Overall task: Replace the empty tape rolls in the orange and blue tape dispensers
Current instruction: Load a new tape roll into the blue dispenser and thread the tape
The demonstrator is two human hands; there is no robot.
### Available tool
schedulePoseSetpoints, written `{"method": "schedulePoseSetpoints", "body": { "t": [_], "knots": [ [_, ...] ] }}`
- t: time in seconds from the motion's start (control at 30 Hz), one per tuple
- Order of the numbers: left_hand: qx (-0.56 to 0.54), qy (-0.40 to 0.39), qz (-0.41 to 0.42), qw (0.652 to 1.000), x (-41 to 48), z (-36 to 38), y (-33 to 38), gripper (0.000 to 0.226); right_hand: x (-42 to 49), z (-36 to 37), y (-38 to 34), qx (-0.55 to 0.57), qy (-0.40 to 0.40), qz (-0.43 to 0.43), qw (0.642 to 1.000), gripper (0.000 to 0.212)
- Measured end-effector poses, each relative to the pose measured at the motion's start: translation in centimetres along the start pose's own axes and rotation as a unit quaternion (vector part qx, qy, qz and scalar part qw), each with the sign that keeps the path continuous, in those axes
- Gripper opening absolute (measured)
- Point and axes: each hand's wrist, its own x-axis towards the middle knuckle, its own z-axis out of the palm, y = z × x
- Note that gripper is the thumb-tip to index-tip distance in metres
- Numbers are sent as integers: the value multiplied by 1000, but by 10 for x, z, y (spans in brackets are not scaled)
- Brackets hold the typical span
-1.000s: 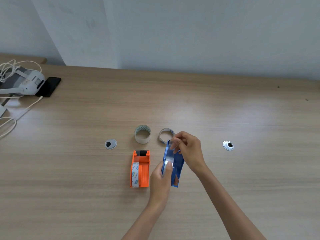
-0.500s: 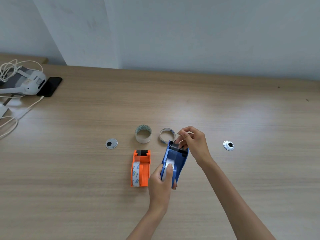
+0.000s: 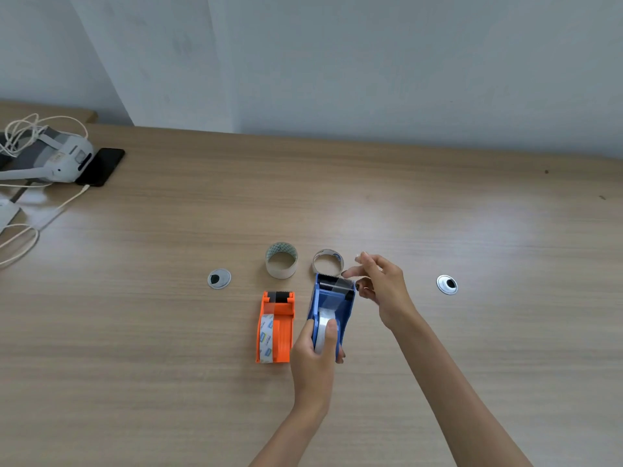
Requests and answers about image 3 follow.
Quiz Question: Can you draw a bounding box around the person's left hand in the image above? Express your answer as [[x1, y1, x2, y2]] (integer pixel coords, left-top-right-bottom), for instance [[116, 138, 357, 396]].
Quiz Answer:
[[290, 318, 347, 415]]

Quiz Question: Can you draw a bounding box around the person's right hand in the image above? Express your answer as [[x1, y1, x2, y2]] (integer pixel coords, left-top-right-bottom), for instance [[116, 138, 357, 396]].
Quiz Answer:
[[342, 251, 420, 331]]

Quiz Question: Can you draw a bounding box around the blue tape dispenser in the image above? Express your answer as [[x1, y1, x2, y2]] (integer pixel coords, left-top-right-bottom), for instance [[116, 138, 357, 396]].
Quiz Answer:
[[307, 273, 357, 362]]

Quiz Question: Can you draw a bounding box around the person's left forearm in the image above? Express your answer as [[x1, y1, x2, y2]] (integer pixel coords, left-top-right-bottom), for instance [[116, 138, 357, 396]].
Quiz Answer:
[[248, 407, 333, 467]]

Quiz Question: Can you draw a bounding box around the person's right forearm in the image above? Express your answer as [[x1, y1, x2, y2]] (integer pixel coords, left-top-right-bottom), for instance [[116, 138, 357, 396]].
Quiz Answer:
[[392, 310, 534, 467]]

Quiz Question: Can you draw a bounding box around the clear tape roll in dispenser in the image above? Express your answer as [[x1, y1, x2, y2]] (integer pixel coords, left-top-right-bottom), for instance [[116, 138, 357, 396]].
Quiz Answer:
[[313, 308, 339, 356]]

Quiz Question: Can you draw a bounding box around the orange tape dispenser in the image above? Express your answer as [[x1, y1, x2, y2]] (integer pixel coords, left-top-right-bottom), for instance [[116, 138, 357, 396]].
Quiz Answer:
[[255, 290, 297, 365]]

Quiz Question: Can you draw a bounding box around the printed tape roll in dispenser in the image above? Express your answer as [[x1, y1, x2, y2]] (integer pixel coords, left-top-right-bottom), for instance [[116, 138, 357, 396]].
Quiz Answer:
[[258, 313, 276, 364]]

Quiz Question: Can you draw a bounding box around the beige tape roll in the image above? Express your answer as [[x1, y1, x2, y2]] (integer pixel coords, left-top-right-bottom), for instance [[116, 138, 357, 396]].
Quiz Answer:
[[265, 242, 299, 281]]

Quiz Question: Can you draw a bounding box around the black smartphone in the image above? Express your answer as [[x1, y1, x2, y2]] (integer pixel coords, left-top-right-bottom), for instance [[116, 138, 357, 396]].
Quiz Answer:
[[75, 148, 126, 188]]

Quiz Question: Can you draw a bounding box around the white and grey headset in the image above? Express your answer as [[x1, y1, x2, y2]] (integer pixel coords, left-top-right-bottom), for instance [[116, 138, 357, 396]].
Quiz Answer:
[[0, 125, 94, 185]]

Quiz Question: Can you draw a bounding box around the white charging cable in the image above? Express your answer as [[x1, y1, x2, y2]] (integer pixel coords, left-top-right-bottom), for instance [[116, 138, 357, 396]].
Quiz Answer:
[[0, 184, 92, 269]]

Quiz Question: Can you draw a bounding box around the coiled white cable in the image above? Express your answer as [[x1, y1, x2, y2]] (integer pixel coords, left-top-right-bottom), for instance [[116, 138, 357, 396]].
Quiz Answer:
[[0, 114, 89, 159]]

